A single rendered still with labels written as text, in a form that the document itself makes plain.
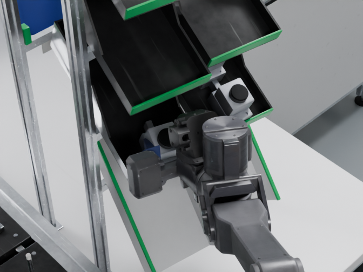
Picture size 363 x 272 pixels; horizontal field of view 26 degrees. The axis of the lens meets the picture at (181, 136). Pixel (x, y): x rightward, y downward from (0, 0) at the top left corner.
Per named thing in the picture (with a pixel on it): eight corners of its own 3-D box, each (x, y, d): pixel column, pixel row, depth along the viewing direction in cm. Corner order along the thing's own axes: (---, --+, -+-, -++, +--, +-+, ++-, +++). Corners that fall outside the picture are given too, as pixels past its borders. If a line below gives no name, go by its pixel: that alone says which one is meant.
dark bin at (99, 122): (205, 160, 124) (218, 141, 118) (134, 194, 119) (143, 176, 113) (120, 19, 131) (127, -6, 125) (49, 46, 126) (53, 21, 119)
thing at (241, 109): (247, 122, 130) (261, 103, 124) (226, 132, 128) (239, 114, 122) (221, 80, 132) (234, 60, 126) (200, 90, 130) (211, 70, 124)
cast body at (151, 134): (179, 169, 122) (189, 151, 116) (153, 177, 121) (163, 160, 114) (158, 122, 125) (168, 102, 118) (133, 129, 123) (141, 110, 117)
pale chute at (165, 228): (210, 244, 137) (222, 245, 133) (147, 278, 132) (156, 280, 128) (147, 96, 135) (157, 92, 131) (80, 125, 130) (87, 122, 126)
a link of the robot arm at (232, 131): (271, 239, 97) (272, 157, 91) (206, 248, 96) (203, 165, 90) (249, 190, 107) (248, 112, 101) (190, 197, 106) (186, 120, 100)
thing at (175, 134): (230, 162, 107) (232, 119, 103) (183, 175, 104) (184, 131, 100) (208, 141, 111) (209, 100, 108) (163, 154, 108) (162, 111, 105)
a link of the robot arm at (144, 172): (274, 182, 110) (274, 144, 107) (154, 224, 104) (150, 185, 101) (244, 156, 117) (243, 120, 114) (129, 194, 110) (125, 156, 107)
